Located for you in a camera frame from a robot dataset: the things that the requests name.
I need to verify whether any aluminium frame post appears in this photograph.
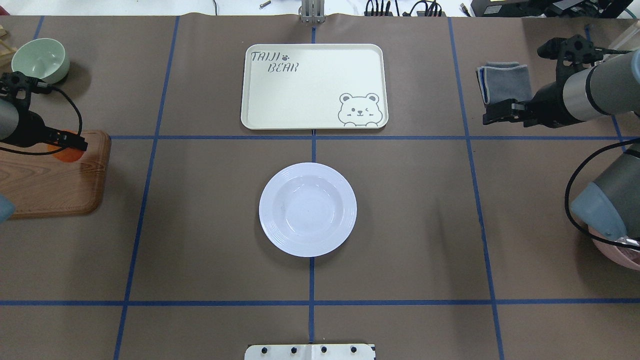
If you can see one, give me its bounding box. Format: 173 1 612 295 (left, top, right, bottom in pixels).
298 0 326 25

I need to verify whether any white round plate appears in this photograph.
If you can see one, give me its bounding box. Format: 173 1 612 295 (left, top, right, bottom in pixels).
258 162 358 258

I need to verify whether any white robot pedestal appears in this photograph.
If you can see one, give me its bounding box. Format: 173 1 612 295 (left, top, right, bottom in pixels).
244 343 377 360

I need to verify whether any cream bear tray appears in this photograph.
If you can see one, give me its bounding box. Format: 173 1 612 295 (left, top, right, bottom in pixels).
240 43 389 131

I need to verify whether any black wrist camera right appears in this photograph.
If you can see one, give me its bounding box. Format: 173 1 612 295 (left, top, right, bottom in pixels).
536 35 608 64

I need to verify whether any black monitor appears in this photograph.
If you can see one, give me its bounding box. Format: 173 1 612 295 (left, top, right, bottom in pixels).
470 0 633 19

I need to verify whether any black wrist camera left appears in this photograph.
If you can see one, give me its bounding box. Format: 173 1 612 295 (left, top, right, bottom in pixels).
0 71 53 98

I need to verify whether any grey folded cloth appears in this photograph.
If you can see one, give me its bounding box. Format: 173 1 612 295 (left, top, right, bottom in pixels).
476 61 534 106

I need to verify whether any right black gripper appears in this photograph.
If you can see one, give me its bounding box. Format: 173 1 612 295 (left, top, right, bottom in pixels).
482 82 570 128

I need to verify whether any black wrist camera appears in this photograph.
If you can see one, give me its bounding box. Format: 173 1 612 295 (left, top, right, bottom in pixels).
0 71 53 98
536 35 608 64

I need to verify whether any orange fruit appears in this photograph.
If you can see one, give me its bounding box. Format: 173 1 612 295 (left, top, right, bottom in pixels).
46 129 86 163

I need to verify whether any green bowl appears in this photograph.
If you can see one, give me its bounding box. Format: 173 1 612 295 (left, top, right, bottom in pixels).
11 38 71 85

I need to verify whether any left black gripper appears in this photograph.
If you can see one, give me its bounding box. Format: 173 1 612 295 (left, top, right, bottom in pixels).
13 111 89 152

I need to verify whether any black power strip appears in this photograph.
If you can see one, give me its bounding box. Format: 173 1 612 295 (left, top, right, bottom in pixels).
361 0 446 18

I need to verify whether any wooden cutting board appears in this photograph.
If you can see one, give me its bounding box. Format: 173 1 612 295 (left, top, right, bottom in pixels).
0 130 111 223

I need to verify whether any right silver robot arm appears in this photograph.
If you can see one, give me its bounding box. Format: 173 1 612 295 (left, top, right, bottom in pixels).
482 50 640 252

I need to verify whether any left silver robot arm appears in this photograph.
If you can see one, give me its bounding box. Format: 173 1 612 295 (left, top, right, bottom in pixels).
0 100 89 157

